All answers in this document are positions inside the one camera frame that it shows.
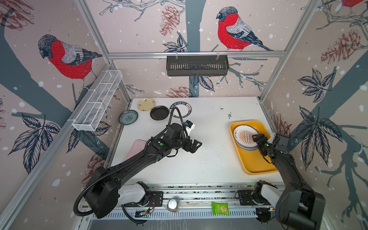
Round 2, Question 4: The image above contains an orange sunburst plate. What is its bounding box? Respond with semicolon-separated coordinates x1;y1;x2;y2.
233;125;259;144

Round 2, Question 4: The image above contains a black small plate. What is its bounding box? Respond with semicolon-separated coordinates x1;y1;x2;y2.
150;105;169;121

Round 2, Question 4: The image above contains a green lettered rim plate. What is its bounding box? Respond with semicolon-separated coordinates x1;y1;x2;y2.
169;101;192;118

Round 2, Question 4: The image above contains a yellow small plate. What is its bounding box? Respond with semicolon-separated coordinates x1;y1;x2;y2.
137;98;156;111

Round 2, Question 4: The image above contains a white flower motif plate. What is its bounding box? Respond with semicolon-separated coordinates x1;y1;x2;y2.
235;141;258;151

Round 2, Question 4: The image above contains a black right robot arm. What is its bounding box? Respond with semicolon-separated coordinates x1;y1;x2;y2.
252;134;325;230

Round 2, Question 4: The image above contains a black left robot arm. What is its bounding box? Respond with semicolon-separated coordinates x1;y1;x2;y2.
73;120;202;219

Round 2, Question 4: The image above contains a yellow plastic bin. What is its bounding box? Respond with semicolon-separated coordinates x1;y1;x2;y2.
230;120;278;175

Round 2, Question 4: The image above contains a pink rectangular tray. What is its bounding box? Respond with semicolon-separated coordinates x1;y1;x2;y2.
125;139;146;160

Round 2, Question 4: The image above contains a small teal patterned plate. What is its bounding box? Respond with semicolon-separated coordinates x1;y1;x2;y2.
118;110;139;126

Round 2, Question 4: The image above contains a small glass jar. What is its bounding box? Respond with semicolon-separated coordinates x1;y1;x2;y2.
167;199;179;212

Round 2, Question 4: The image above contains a green snack packet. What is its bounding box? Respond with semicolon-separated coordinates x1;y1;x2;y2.
211;202;230;216

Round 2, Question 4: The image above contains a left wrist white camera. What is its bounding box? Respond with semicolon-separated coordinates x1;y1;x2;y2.
185;120;195;136

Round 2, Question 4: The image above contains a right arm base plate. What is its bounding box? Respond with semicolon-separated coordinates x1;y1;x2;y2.
237;190;258;206

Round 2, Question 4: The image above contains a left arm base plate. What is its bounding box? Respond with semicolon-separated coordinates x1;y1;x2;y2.
143;191;163;207

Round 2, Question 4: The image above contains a black hanging wire basket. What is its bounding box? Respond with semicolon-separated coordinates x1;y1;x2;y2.
166;55;229;77

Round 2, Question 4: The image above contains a white wire mesh shelf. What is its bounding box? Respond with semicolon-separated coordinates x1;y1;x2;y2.
73;70;122;131

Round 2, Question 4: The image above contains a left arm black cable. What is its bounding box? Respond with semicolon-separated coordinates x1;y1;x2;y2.
73;107;190;225

